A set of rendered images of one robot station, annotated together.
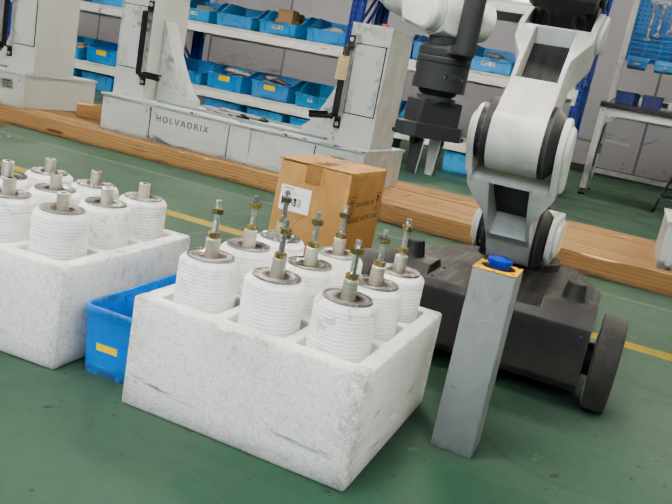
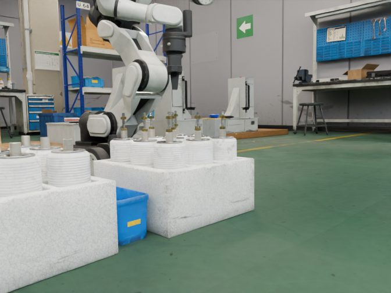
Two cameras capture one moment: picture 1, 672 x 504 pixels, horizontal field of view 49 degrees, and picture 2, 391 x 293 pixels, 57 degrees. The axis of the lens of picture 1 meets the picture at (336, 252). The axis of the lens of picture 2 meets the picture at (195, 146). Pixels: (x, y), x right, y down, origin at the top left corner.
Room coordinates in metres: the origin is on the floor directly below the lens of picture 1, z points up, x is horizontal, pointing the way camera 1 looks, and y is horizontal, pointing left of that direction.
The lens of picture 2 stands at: (0.61, 1.11, 0.34)
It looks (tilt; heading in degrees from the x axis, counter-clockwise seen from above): 5 degrees down; 294
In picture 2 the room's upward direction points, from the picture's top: 1 degrees counter-clockwise
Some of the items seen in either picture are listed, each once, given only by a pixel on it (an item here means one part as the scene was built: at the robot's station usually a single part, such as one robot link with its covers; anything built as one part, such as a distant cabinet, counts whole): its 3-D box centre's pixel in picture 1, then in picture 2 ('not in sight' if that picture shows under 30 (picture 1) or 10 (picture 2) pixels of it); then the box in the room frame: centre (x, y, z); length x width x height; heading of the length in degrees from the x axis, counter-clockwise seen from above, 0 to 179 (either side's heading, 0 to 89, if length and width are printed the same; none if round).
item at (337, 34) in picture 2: not in sight; (336, 34); (0.96, -5.07, 1.54); 0.32 x 0.02 x 0.25; 159
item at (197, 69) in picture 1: (199, 71); not in sight; (6.94, 1.55, 0.36); 0.50 x 0.38 x 0.21; 160
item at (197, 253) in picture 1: (210, 256); (169, 142); (1.11, 0.19, 0.25); 0.08 x 0.08 x 0.01
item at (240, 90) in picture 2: not in sight; (205, 103); (2.37, -3.08, 0.45); 1.51 x 0.57 x 0.74; 69
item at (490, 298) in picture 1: (476, 359); (214, 156); (1.15, -0.26, 0.16); 0.07 x 0.07 x 0.31; 69
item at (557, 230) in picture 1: (519, 230); (113, 125); (1.78, -0.43, 0.28); 0.21 x 0.20 x 0.13; 159
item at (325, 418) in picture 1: (293, 354); (174, 185); (1.18, 0.04, 0.09); 0.39 x 0.39 x 0.18; 69
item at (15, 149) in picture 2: (9, 186); (15, 150); (1.26, 0.59, 0.26); 0.02 x 0.02 x 0.03
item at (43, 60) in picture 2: not in sight; (47, 60); (6.08, -4.12, 1.38); 0.49 x 0.02 x 0.35; 69
